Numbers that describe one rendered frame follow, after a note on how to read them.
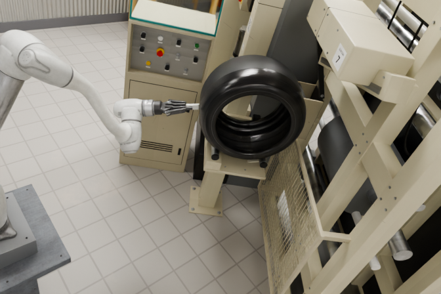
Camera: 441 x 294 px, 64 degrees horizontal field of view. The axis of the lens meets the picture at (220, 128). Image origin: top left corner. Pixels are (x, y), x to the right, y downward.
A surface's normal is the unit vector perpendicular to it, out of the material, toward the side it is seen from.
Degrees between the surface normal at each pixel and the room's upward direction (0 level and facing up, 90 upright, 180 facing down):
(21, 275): 0
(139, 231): 0
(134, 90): 90
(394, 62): 90
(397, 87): 72
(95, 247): 0
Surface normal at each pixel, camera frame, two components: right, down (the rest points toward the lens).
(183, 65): 0.01, 0.63
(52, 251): 0.22, -0.76
